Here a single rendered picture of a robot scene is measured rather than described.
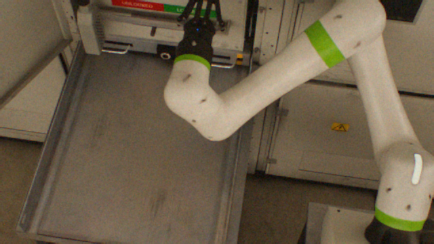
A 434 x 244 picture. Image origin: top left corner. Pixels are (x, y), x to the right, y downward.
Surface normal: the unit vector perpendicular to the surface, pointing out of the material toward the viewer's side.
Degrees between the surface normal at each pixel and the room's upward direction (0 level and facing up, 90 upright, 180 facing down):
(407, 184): 47
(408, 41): 90
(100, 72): 0
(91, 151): 0
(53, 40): 90
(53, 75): 90
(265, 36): 90
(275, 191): 0
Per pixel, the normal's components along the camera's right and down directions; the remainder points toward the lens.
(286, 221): 0.01, -0.50
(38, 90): -0.15, 0.85
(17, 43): 0.82, 0.50
